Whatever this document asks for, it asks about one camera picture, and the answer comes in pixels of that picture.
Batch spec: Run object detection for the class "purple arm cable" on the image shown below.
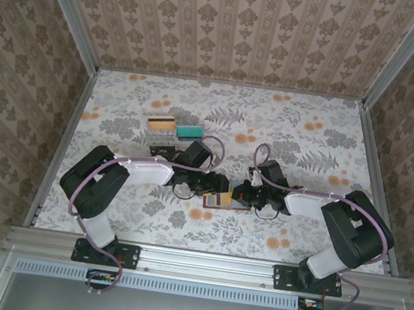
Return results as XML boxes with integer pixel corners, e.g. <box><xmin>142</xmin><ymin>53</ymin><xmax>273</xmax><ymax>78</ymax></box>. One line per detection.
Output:
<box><xmin>231</xmin><ymin>141</ymin><xmax>403</xmax><ymax>310</ymax></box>
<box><xmin>56</xmin><ymin>117</ymin><xmax>228</xmax><ymax>310</ymax></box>

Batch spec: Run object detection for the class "teal credit card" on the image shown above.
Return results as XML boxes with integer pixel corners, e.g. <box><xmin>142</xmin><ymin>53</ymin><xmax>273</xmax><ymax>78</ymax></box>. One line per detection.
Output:
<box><xmin>175</xmin><ymin>123</ymin><xmax>205</xmax><ymax>142</ymax></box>

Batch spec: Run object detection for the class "aluminium side rail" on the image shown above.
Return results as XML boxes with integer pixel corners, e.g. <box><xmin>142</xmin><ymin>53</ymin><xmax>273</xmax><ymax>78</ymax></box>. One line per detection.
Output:
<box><xmin>22</xmin><ymin>61</ymin><xmax>99</xmax><ymax>234</ymax></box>
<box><xmin>340</xmin><ymin>103</ymin><xmax>414</xmax><ymax>277</ymax></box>

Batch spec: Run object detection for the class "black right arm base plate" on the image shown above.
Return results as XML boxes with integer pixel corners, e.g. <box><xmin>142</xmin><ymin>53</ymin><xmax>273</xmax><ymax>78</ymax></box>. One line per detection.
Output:
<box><xmin>272</xmin><ymin>263</ymin><xmax>345</xmax><ymax>299</ymax></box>

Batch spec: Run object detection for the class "brown leather card holder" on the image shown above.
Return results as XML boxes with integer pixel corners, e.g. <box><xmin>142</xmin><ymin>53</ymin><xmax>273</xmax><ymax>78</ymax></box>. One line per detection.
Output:
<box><xmin>200</xmin><ymin>176</ymin><xmax>257</xmax><ymax>217</ymax></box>

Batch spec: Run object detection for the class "grey slotted cable duct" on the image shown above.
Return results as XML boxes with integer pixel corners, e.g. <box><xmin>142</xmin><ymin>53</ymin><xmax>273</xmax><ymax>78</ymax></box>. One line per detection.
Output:
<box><xmin>15</xmin><ymin>256</ymin><xmax>326</xmax><ymax>310</ymax></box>

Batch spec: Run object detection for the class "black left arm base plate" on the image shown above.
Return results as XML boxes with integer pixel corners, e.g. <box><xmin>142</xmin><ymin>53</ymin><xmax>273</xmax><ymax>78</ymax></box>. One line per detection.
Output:
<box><xmin>70</xmin><ymin>235</ymin><xmax>141</xmax><ymax>272</ymax></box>

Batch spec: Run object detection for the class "clear plastic card stand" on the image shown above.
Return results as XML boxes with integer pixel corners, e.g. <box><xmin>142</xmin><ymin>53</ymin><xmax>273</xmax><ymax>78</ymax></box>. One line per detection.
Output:
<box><xmin>142</xmin><ymin>110</ymin><xmax>207</xmax><ymax>152</ymax></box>

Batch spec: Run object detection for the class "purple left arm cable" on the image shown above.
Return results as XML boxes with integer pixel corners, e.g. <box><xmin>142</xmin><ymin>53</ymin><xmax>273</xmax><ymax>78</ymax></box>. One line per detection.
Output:
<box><xmin>56</xmin><ymin>117</ymin><xmax>228</xmax><ymax>310</ymax></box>

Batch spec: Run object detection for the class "aluminium corner post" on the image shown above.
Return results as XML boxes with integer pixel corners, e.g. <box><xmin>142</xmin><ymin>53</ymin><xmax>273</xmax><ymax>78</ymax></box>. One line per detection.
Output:
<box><xmin>18</xmin><ymin>0</ymin><xmax>109</xmax><ymax>73</ymax></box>
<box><xmin>361</xmin><ymin>0</ymin><xmax>414</xmax><ymax>115</ymax></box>

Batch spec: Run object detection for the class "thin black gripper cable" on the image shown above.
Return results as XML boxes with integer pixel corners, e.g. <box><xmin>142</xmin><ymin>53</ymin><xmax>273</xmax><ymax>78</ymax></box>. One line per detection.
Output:
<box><xmin>168</xmin><ymin>181</ymin><xmax>204</xmax><ymax>204</ymax></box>
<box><xmin>254</xmin><ymin>203</ymin><xmax>282</xmax><ymax>224</ymax></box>

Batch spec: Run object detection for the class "aluminium front rail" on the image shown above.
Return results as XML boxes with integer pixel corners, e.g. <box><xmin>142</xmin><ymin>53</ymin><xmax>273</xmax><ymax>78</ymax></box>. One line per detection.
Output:
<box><xmin>4</xmin><ymin>222</ymin><xmax>413</xmax><ymax>308</ymax></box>

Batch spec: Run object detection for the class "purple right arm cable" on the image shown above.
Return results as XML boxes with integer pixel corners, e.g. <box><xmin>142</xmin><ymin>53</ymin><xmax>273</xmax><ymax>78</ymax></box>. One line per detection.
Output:
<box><xmin>231</xmin><ymin>141</ymin><xmax>403</xmax><ymax>310</ymax></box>

